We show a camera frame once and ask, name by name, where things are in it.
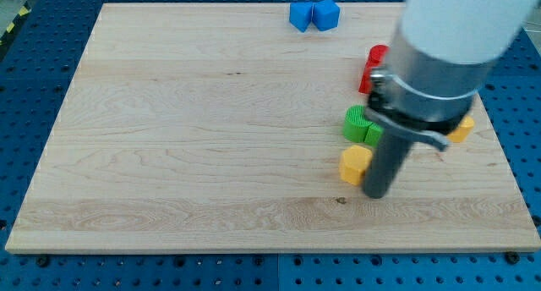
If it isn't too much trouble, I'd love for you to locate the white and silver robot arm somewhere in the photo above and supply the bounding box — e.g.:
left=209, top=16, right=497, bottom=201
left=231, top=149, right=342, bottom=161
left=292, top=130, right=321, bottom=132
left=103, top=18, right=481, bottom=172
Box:
left=366, top=0, right=539, bottom=152

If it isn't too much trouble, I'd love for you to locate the yellow block behind arm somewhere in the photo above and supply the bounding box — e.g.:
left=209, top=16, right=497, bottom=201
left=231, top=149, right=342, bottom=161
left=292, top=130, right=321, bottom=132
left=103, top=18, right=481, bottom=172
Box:
left=446, top=116, right=475, bottom=143

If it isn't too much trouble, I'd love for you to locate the green star block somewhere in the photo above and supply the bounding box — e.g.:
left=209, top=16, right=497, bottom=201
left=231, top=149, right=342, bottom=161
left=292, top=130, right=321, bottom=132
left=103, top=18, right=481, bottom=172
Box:
left=342, top=105, right=383, bottom=147

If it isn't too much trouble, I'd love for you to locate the light wooden board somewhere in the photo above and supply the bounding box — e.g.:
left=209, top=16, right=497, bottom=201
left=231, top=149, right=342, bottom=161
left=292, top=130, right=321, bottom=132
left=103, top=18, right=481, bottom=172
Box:
left=6, top=3, right=540, bottom=255

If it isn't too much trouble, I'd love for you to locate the yellow hexagon block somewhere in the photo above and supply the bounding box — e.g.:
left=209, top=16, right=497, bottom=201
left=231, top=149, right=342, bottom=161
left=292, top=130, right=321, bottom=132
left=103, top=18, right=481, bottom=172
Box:
left=339, top=145, right=373, bottom=185

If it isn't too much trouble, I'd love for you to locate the dark grey cylindrical pointer rod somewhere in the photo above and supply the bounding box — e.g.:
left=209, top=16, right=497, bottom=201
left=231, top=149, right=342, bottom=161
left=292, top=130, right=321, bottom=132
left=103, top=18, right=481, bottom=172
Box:
left=362, top=131, right=413, bottom=199

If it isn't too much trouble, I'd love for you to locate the blue block left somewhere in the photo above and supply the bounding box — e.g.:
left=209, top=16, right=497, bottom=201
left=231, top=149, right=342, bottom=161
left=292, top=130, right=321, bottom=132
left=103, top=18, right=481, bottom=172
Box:
left=289, top=2, right=313, bottom=32

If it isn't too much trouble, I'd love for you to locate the red block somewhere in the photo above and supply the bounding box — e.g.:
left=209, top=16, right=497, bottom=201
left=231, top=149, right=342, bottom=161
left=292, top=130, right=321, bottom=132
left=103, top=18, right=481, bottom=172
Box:
left=358, top=44, right=389, bottom=94

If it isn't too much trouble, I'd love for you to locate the blue cube block right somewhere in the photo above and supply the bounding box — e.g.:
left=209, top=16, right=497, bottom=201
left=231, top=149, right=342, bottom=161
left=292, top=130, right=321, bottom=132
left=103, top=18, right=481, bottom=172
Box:
left=312, top=0, right=341, bottom=31

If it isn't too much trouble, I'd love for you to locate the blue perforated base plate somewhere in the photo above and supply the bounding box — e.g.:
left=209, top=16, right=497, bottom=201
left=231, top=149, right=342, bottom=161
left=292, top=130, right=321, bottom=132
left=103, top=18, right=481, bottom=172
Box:
left=1, top=0, right=540, bottom=290

